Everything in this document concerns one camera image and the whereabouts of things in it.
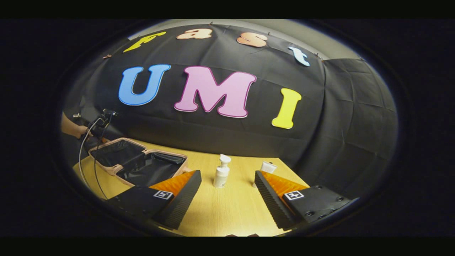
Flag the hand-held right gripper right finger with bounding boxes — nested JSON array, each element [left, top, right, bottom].
[[254, 170, 359, 230]]

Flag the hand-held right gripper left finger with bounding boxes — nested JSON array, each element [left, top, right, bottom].
[[105, 170, 202, 230]]

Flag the pink suitcase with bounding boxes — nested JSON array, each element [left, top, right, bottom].
[[88, 138, 191, 188]]

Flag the white tube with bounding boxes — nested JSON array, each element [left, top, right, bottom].
[[252, 161, 277, 187]]

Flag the white pump bottle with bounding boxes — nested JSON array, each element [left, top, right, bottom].
[[213, 154, 231, 188]]

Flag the black backdrop cloth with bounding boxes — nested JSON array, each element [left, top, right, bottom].
[[62, 24, 398, 199]]

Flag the black cable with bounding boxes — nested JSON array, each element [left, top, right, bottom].
[[93, 123, 109, 200]]

